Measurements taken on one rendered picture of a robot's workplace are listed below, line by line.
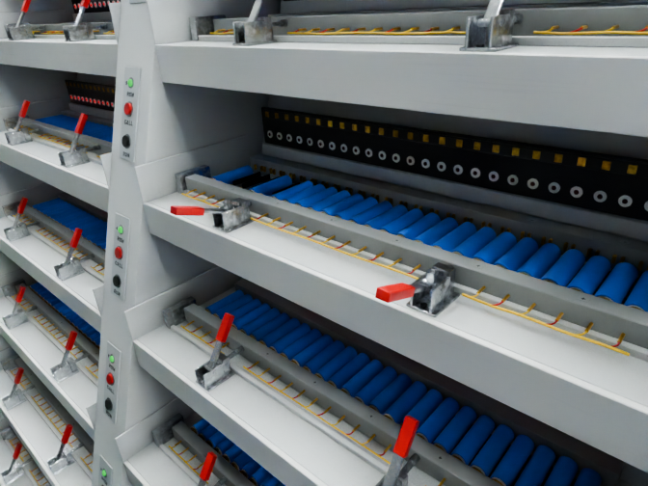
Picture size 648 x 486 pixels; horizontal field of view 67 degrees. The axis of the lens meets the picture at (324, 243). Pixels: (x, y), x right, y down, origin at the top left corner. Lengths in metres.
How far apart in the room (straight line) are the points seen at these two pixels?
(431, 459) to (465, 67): 0.35
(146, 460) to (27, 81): 0.90
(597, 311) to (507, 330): 0.06
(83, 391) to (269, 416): 0.50
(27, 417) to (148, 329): 0.62
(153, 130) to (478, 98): 0.44
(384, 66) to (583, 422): 0.30
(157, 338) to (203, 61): 0.39
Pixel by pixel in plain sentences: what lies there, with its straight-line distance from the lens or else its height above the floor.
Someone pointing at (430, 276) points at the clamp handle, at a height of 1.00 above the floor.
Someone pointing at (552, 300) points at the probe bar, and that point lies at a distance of 0.41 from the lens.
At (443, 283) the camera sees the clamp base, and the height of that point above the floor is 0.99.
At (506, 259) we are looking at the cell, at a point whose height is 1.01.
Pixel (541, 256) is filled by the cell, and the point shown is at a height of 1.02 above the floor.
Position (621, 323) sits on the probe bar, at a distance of 0.40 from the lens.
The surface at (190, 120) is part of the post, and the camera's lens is 0.72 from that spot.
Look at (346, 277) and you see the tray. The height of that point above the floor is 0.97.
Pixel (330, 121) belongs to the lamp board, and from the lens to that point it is 0.65.
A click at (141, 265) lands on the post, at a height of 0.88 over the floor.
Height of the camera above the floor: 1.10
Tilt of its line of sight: 13 degrees down
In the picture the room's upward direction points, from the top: 9 degrees clockwise
